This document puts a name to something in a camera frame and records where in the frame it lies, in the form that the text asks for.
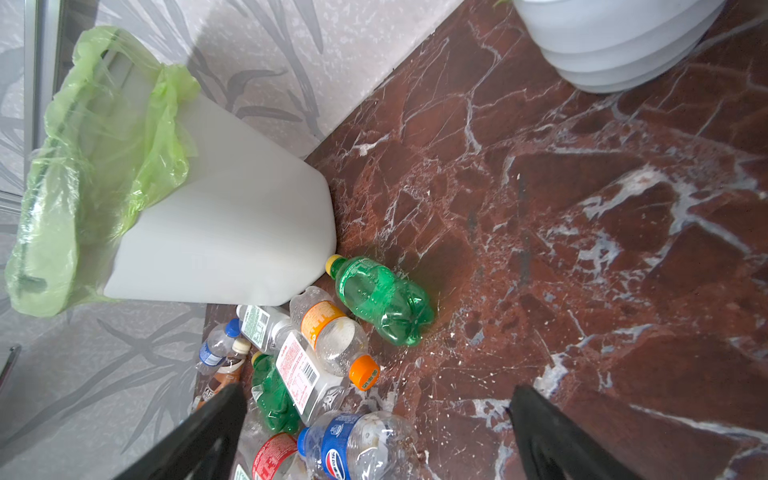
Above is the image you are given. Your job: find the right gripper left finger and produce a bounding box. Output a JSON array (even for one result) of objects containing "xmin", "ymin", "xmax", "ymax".
[{"xmin": 118, "ymin": 384, "xmax": 247, "ymax": 479}]

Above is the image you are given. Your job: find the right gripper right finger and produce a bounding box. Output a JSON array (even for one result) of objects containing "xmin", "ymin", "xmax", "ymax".
[{"xmin": 506, "ymin": 385, "xmax": 639, "ymax": 479}]

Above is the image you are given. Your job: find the small bottle blue label crushed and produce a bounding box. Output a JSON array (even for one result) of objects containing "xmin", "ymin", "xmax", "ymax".
[{"xmin": 297, "ymin": 411, "xmax": 421, "ymax": 480}]

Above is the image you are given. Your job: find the white trash bin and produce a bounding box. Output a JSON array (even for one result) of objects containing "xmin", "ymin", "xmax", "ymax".
[{"xmin": 104, "ymin": 97, "xmax": 336, "ymax": 306}]

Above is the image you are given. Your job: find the green plastic bin liner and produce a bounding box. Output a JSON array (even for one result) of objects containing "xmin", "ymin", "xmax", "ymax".
[{"xmin": 5, "ymin": 26, "xmax": 201, "ymax": 318}]

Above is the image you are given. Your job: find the long clear bottle red label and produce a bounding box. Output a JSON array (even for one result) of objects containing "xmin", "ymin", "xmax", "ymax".
[{"xmin": 230, "ymin": 433, "xmax": 310, "ymax": 480}]

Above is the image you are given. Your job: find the green bottle middle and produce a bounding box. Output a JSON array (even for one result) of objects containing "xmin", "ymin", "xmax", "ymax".
[{"xmin": 251, "ymin": 351, "xmax": 301, "ymax": 435}]

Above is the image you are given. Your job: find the clear bottle pink label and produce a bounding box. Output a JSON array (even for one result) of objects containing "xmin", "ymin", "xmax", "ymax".
[{"xmin": 276, "ymin": 327, "xmax": 349, "ymax": 426}]

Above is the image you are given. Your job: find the clear bottle green label upper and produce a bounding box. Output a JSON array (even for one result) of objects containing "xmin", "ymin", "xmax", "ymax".
[{"xmin": 236, "ymin": 304, "xmax": 293, "ymax": 355}]

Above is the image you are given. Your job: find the clear bottle orange label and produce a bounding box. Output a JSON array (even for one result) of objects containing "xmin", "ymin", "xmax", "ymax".
[{"xmin": 289, "ymin": 286, "xmax": 380, "ymax": 391}]

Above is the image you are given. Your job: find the green bottle yellow cap right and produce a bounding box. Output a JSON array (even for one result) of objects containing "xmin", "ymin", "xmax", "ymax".
[{"xmin": 325, "ymin": 254, "xmax": 435, "ymax": 347}]

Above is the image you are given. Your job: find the potted plant white pot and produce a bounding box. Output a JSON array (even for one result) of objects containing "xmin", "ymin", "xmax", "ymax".
[{"xmin": 513, "ymin": 0, "xmax": 725, "ymax": 93}]

